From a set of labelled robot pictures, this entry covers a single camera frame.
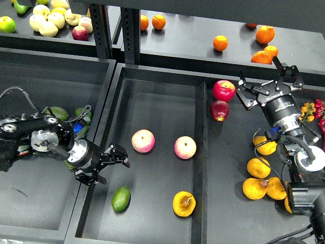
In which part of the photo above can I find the orange on shelf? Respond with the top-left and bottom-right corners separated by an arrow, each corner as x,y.
213,35 -> 228,51
140,15 -> 149,31
152,14 -> 166,30

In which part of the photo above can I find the green apple on shelf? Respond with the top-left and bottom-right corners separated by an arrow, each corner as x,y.
0,16 -> 16,33

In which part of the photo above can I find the yellow pear with stem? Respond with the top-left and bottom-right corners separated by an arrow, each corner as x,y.
173,191 -> 196,218

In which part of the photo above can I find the black left tray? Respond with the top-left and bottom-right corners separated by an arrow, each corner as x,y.
1,48 -> 116,243

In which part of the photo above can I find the yellow pear middle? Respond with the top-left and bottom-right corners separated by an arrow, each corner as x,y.
246,157 -> 271,178

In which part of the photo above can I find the front orange right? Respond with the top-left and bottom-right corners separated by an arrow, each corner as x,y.
251,51 -> 273,64

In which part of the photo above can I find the yellow pear lower right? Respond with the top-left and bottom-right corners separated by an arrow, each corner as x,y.
266,177 -> 287,200

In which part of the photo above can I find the pink apple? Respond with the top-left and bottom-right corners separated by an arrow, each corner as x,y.
174,136 -> 197,160
132,129 -> 155,153

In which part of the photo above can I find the pink apple left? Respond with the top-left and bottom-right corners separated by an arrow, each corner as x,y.
132,129 -> 155,153

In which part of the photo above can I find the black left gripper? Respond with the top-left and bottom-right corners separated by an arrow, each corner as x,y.
67,138 -> 130,186

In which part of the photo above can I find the green avocado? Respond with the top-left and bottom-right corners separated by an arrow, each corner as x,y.
50,106 -> 69,121
111,186 -> 131,212

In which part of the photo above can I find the yellow pear top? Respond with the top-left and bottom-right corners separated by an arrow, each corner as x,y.
252,129 -> 277,156

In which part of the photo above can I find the black shelf post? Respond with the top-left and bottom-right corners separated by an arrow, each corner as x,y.
120,7 -> 140,65

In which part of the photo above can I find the green avocado top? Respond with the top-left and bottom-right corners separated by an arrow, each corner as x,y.
50,106 -> 69,121

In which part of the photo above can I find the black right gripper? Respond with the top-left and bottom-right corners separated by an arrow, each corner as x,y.
236,56 -> 304,127

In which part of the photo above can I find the large orange right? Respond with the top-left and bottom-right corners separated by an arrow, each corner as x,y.
255,25 -> 275,44

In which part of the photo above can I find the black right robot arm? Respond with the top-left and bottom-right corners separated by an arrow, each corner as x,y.
237,56 -> 324,243

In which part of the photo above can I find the red apple on shelf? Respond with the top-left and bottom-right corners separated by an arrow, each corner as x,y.
72,25 -> 89,41

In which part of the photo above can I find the orange on shelf left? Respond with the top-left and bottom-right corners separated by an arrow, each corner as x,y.
140,15 -> 149,31

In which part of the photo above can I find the pink apple right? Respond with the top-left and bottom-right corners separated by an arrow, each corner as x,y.
174,136 -> 197,160

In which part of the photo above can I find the black tray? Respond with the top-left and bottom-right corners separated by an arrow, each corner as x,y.
1,48 -> 116,243
65,64 -> 207,243

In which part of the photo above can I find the orange cherry tomato bunch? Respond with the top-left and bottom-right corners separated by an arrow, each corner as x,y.
300,102 -> 316,122

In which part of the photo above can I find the black centre tray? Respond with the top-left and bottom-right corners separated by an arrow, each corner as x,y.
65,64 -> 207,243

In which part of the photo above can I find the small orange right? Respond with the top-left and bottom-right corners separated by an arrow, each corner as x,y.
264,45 -> 279,57

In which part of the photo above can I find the yellow pear lower left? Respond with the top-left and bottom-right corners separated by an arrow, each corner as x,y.
242,178 -> 268,200

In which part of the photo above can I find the red apple upper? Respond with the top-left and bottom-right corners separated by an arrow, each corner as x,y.
212,80 -> 236,102

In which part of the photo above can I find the orange on shelf centre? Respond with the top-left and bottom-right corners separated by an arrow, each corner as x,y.
213,35 -> 228,51

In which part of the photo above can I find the dark red apple lower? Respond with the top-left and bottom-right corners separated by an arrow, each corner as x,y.
210,100 -> 230,122

